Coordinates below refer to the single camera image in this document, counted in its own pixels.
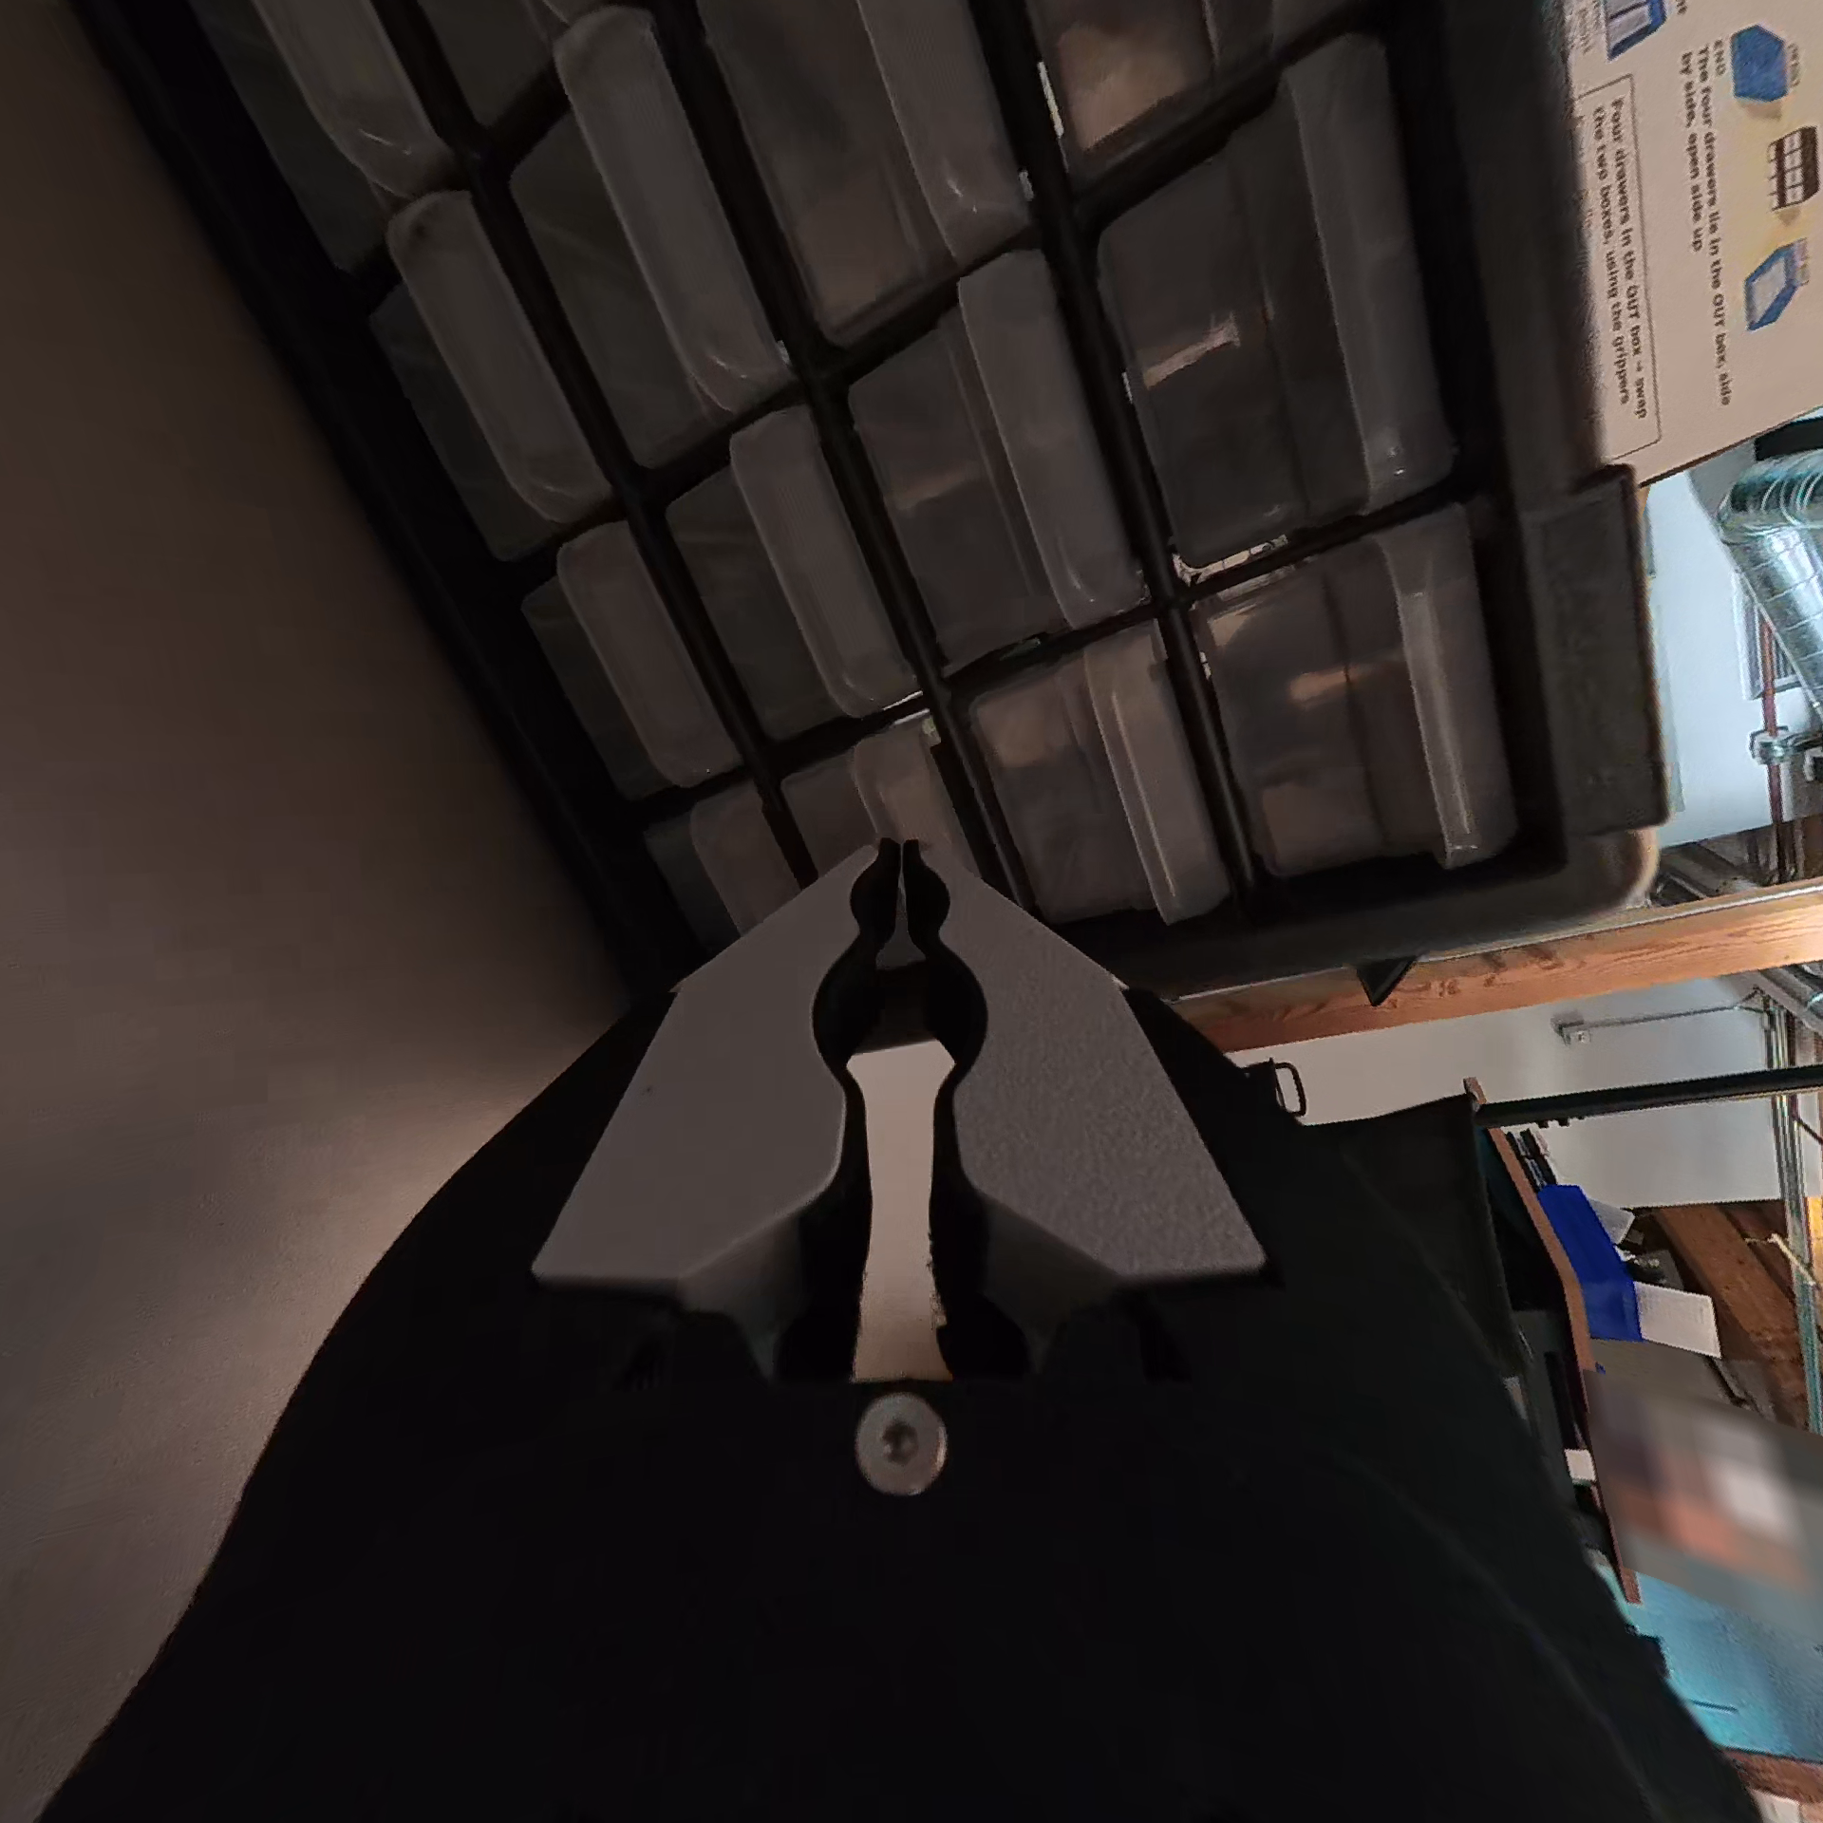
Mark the black drawer cabinet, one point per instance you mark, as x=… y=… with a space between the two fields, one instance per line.
x=1580 y=642

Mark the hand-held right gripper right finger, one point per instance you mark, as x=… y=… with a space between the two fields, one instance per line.
x=1097 y=1140

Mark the silver ventilation duct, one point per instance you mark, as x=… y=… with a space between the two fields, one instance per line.
x=1773 y=570

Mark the wooden ceiling beam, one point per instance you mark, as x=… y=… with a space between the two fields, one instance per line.
x=1497 y=983

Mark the printed instruction poster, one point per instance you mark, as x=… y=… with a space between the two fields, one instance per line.
x=1667 y=213

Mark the blue storage bin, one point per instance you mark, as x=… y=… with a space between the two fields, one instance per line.
x=1590 y=1253

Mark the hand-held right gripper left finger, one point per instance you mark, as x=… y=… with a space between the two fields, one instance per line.
x=697 y=1140

